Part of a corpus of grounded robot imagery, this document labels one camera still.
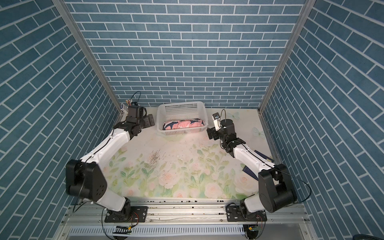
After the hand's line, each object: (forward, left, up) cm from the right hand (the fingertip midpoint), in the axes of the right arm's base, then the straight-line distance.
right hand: (215, 125), depth 88 cm
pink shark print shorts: (+8, +22, -10) cm, 26 cm away
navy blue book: (-20, -22, -18) cm, 35 cm away
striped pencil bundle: (+16, +60, 0) cm, 62 cm away
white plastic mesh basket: (+21, +36, -13) cm, 44 cm away
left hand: (0, +40, +2) cm, 40 cm away
